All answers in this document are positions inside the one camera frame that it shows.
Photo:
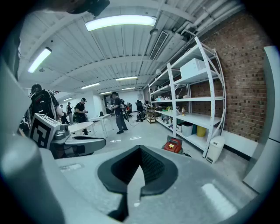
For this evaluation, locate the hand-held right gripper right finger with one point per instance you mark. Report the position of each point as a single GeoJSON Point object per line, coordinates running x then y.
{"type": "Point", "coordinates": [186, 197]}

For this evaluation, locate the black office chair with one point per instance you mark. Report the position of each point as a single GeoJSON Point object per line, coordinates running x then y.
{"type": "Point", "coordinates": [140, 106]}

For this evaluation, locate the white pedal bin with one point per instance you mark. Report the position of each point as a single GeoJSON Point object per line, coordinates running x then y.
{"type": "Point", "coordinates": [215, 148]}

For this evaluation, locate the white metal shelving unit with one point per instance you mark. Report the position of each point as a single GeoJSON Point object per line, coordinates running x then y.
{"type": "Point", "coordinates": [151, 96]}
{"type": "Point", "coordinates": [211, 87]}

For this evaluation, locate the teal container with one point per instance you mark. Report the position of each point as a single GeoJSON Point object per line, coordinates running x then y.
{"type": "Point", "coordinates": [194, 130]}

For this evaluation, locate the wooden cart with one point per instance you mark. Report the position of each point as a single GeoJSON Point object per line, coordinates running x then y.
{"type": "Point", "coordinates": [151, 116]}

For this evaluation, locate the small white bucket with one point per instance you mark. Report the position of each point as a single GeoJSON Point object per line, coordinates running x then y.
{"type": "Point", "coordinates": [179, 128]}

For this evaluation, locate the yellow bucket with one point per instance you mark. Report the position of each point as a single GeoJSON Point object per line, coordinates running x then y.
{"type": "Point", "coordinates": [201, 131]}

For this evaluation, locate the bottle of yellow drink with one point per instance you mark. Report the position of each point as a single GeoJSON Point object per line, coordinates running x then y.
{"type": "Point", "coordinates": [183, 112]}

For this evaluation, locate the black head-worn camera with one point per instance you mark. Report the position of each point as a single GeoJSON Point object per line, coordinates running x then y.
{"type": "Point", "coordinates": [92, 6]}

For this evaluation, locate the round ceiling fixture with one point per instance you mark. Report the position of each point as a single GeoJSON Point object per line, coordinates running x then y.
{"type": "Point", "coordinates": [153, 32]}

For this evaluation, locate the white dome fixture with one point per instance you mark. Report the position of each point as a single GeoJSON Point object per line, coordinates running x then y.
{"type": "Point", "coordinates": [158, 71]}

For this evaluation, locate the pile of equipment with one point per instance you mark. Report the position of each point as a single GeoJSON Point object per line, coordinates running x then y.
{"type": "Point", "coordinates": [140, 117]}

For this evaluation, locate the ceiling air vent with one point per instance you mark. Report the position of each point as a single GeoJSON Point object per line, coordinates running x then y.
{"type": "Point", "coordinates": [159, 44]}

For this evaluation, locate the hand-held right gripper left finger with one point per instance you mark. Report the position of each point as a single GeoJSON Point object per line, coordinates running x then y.
{"type": "Point", "coordinates": [87, 175]}

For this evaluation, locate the rectangular white table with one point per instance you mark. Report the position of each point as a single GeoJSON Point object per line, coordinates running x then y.
{"type": "Point", "coordinates": [99, 118]}

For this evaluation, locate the white bowl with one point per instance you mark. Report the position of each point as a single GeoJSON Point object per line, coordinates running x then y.
{"type": "Point", "coordinates": [186, 96]}

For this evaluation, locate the round white table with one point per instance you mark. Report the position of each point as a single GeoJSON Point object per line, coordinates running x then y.
{"type": "Point", "coordinates": [81, 125]}

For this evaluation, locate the black backpack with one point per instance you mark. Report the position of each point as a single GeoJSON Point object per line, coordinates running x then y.
{"type": "Point", "coordinates": [41, 102]}

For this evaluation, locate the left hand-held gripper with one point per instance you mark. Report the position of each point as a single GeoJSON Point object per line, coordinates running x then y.
{"type": "Point", "coordinates": [43, 131]}

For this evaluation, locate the white box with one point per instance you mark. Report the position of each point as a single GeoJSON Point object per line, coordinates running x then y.
{"type": "Point", "coordinates": [192, 68]}

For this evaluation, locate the long ceiling light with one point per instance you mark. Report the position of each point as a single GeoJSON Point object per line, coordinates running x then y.
{"type": "Point", "coordinates": [90, 86]}
{"type": "Point", "coordinates": [128, 88]}
{"type": "Point", "coordinates": [39, 60]}
{"type": "Point", "coordinates": [105, 93]}
{"type": "Point", "coordinates": [120, 22]}
{"type": "Point", "coordinates": [126, 78]}

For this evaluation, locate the potted flowers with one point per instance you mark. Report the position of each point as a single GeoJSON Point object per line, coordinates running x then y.
{"type": "Point", "coordinates": [169, 108]}

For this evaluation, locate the white bin with black lid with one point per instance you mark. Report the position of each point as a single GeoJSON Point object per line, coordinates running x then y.
{"type": "Point", "coordinates": [187, 130]}

